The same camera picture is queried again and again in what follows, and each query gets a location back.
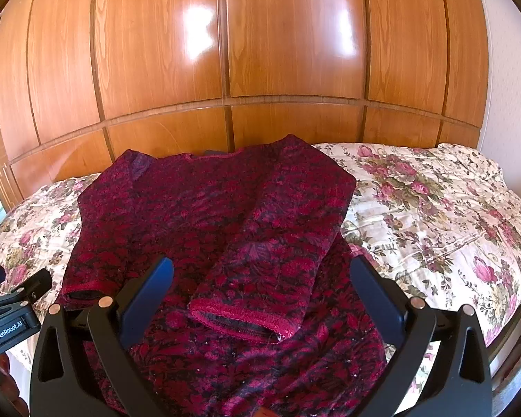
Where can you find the dark red floral sweater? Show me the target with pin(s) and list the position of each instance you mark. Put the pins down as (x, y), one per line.
(261, 312)

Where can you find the wooden wardrobe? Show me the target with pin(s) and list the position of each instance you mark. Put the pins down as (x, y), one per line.
(82, 81)

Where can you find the floral bed quilt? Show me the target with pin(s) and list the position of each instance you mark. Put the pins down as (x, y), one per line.
(439, 222)

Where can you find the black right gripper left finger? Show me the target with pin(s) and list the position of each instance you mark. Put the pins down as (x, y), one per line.
(62, 382)

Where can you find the person's left hand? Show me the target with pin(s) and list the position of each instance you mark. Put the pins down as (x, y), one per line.
(9, 387)

